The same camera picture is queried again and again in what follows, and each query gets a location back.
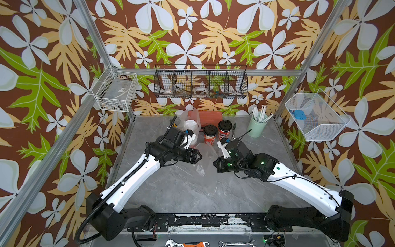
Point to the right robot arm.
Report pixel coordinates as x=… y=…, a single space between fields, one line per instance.
x=329 y=210

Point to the black lid red cup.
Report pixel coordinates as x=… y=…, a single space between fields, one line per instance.
x=224 y=127
x=210 y=134

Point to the black mounting rail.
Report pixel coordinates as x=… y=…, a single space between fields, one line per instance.
x=163 y=222

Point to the silver spanner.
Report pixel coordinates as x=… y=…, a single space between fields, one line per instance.
x=251 y=243

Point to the green straw holder cup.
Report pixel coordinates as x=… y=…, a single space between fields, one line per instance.
x=255 y=128

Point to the blue object in basket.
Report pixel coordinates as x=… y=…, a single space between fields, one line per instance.
x=299 y=115

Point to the clear plastic carrier bag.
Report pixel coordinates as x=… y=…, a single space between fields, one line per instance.
x=187 y=115

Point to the white mesh basket right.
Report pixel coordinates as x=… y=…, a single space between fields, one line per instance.
x=325 y=118

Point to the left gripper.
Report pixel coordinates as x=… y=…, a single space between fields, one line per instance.
x=174 y=134

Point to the white lid red cup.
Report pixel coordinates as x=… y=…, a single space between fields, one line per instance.
x=191 y=125
x=194 y=139

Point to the black wire basket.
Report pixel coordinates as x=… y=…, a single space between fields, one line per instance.
x=200 y=81

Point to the red plastic tool case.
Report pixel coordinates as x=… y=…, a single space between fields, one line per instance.
x=210 y=118

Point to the white lid red cup front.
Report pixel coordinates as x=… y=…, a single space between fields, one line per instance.
x=191 y=125

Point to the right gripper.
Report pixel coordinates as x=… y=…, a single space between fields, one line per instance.
x=232 y=146

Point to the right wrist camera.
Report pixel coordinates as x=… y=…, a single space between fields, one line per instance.
x=222 y=143

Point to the orange adjustable wrench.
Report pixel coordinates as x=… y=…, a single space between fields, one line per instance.
x=172 y=243

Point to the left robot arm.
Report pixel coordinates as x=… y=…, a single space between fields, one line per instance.
x=107 y=215

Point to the white wire basket left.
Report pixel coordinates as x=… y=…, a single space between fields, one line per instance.
x=115 y=89

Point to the black screwdriver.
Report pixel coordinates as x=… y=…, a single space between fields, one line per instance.
x=233 y=131

